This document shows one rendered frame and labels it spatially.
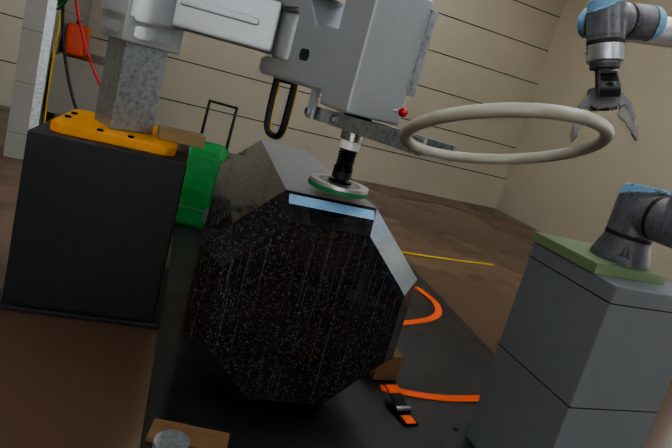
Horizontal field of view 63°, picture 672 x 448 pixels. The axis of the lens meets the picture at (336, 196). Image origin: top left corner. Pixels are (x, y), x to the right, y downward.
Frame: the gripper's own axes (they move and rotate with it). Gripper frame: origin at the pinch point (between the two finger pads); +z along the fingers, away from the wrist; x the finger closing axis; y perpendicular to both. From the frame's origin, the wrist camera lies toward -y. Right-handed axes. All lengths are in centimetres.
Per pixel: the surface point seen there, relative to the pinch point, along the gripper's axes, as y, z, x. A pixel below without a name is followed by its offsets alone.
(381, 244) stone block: 30, 34, 66
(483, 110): -39.6, -5.9, 26.5
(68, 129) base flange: 15, -9, 190
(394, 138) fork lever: 1, -2, 55
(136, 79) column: 38, -31, 175
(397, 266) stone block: 37, 43, 62
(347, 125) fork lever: 19, -7, 75
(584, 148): -6.3, 1.6, 5.0
